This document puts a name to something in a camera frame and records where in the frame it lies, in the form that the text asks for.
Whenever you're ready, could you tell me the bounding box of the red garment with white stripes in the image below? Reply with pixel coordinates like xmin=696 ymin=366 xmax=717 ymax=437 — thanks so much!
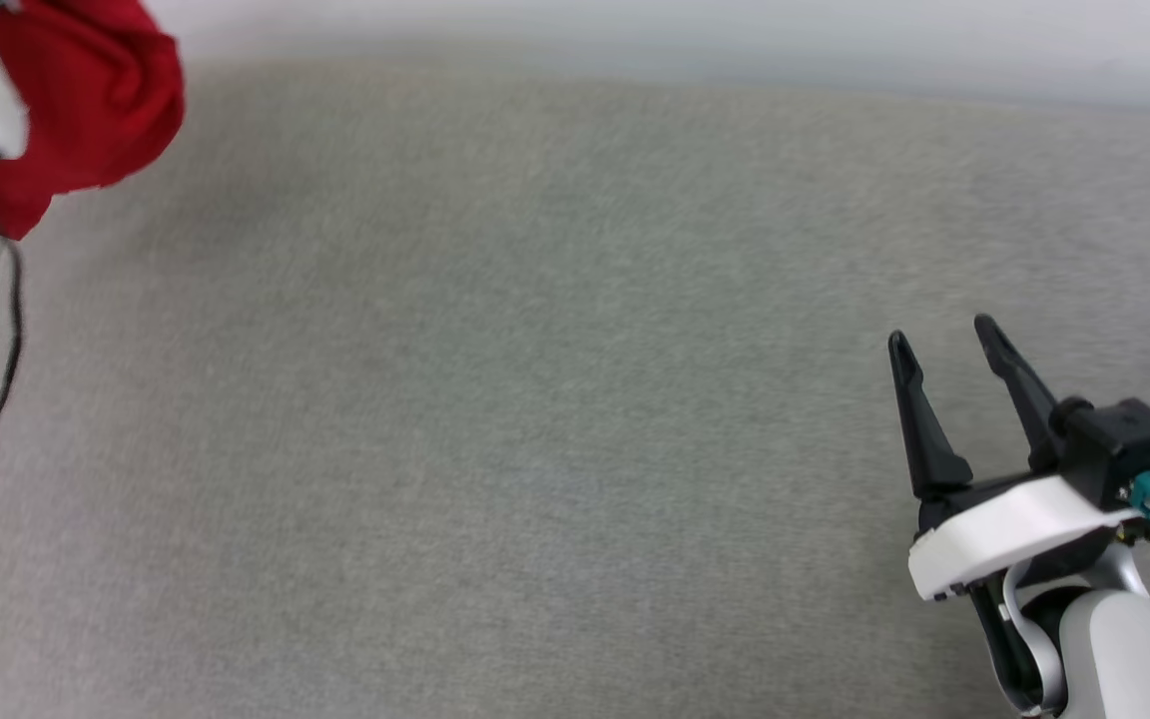
xmin=0 ymin=0 xmax=186 ymax=242

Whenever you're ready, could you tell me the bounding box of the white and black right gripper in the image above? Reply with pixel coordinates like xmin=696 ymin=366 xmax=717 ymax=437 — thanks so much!
xmin=886 ymin=314 xmax=1150 ymax=605

